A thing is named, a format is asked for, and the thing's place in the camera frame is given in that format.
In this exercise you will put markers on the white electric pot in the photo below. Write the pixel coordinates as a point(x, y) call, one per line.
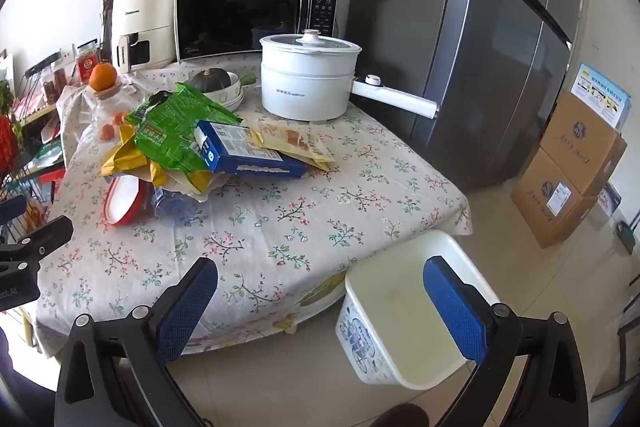
point(305, 87)

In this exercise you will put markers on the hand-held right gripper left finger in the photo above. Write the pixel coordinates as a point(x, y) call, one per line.
point(190, 307)

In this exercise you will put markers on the grey refrigerator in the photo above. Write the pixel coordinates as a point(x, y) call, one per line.
point(490, 57)

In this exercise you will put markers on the blue and white printed box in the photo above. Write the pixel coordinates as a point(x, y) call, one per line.
point(600, 92)

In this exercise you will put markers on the large orange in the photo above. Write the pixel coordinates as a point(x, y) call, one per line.
point(102, 77)

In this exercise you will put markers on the green snack bag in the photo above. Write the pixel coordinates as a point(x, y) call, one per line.
point(175, 132)

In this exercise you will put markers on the floral tablecloth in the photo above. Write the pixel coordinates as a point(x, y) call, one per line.
point(300, 227)

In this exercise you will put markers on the clear plastic bottle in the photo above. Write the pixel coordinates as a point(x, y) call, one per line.
point(172, 207)

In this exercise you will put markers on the white floral bowl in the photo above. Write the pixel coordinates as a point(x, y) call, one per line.
point(227, 99)

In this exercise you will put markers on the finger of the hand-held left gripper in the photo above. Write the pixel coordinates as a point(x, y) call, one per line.
point(12, 209)
point(50, 234)

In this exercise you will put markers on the cream air fryer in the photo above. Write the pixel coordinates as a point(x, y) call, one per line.
point(145, 17)

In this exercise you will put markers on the green pumpkin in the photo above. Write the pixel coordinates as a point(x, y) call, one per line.
point(210, 79)

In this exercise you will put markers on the glass jar with wooden lid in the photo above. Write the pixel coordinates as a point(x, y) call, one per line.
point(107, 104)

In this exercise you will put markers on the colourful printed box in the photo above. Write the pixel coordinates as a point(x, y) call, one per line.
point(610, 199)

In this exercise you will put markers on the black metal chair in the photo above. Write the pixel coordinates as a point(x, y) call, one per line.
point(629, 332)

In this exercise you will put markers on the small tangerine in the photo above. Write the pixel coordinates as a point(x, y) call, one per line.
point(106, 132)
point(120, 117)

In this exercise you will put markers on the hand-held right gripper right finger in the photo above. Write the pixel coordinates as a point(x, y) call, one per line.
point(455, 307)

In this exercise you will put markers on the black microwave oven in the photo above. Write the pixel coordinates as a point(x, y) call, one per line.
point(240, 17)

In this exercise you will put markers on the white plastic bin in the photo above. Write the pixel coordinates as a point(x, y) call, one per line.
point(400, 302)

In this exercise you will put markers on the beige snack bag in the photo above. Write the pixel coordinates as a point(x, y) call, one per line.
point(295, 142)

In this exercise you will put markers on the yellow snack packet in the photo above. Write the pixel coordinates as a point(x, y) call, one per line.
point(122, 157)

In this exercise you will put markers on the red label jar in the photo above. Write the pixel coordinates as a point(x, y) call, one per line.
point(86, 66)

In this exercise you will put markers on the teal broom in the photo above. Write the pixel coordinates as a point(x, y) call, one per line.
point(627, 234)

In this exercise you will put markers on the glass pot lid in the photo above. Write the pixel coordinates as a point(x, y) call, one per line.
point(300, 44)

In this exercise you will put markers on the blue carton box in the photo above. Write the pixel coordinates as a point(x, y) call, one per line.
point(240, 157)

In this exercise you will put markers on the small cardboard box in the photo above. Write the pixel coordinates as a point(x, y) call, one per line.
point(580, 147)

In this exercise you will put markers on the brown fuzzy slipper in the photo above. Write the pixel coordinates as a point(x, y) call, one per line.
point(400, 416)

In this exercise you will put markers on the large cardboard box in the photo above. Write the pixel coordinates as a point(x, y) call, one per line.
point(550, 207)

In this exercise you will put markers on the red-rimmed white lid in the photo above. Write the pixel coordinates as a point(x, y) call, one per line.
point(125, 202)

